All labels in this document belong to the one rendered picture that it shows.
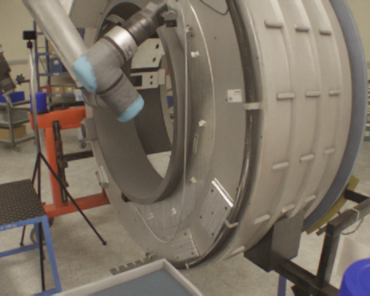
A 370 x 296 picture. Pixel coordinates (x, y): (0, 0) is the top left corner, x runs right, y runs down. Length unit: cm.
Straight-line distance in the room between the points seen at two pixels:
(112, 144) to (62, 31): 85
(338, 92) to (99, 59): 67
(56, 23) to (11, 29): 819
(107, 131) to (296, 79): 108
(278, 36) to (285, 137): 26
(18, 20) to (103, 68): 817
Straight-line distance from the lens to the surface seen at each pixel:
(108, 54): 84
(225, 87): 85
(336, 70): 104
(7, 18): 924
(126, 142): 168
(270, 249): 111
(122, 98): 87
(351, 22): 114
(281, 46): 85
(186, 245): 116
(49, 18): 94
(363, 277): 42
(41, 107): 231
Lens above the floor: 134
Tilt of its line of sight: 16 degrees down
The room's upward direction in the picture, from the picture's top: straight up
